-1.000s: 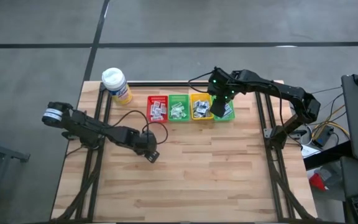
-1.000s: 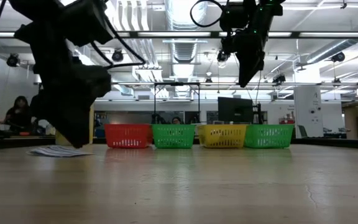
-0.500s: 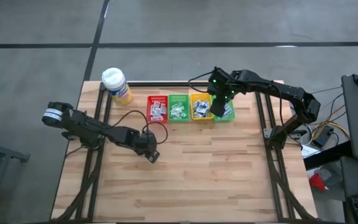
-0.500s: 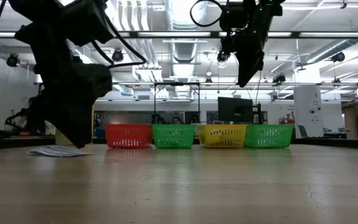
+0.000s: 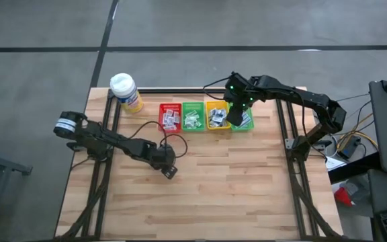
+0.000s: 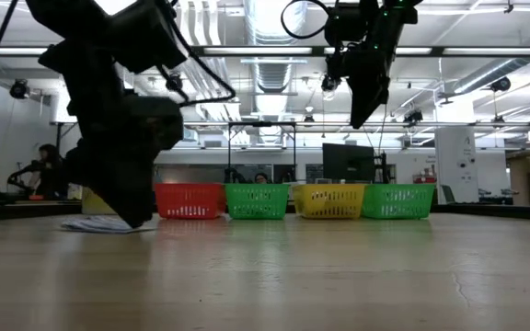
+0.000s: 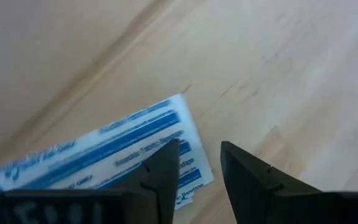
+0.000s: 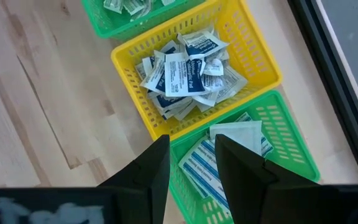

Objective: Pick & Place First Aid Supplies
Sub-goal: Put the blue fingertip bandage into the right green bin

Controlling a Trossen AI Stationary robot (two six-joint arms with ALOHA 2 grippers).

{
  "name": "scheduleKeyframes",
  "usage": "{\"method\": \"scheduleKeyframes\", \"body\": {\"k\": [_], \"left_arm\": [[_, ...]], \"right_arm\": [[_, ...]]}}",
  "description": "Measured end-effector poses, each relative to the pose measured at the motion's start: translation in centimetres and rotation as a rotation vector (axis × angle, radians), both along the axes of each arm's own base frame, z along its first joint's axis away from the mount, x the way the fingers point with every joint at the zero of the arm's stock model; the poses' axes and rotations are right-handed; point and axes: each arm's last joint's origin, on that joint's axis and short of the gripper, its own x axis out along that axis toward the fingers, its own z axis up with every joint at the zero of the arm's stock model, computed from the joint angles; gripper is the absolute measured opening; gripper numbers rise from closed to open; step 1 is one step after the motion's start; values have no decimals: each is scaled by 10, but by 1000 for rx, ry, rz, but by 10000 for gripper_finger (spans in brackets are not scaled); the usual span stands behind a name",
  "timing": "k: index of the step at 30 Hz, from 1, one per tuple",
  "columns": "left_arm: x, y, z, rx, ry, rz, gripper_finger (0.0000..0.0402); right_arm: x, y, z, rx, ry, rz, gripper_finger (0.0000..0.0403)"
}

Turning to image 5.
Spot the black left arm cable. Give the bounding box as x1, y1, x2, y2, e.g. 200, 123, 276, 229
126, 120, 188, 159

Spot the black power adapter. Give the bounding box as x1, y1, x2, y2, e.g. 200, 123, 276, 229
337, 136, 361, 159

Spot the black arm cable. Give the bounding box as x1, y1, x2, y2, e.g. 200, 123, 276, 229
202, 76, 232, 101
126, 120, 188, 159

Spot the red object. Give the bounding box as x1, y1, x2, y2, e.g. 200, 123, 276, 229
333, 187, 355, 207

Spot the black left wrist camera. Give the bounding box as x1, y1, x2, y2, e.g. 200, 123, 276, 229
158, 144, 177, 165

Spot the white paper sheet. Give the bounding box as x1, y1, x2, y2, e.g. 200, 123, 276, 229
324, 156, 347, 171

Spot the red plastic basket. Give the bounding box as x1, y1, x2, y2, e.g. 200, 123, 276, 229
158, 103, 183, 133

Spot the yellow Lysol wipes canister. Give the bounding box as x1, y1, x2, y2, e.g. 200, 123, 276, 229
109, 73, 144, 114

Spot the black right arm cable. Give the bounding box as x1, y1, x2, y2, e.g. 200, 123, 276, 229
202, 76, 232, 101

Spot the yellow plastic basket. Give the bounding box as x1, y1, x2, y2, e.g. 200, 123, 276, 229
206, 100, 232, 131

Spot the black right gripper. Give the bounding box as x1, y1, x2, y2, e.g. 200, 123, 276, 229
223, 72, 253, 127

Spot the blue striped white packet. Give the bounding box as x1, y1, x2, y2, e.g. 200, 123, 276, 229
240, 112, 253, 128

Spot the grey metal stand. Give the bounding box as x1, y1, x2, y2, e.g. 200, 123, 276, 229
0, 134, 33, 242

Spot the green plastic basket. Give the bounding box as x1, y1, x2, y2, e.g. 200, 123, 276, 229
228, 101, 255, 131
181, 102, 206, 132

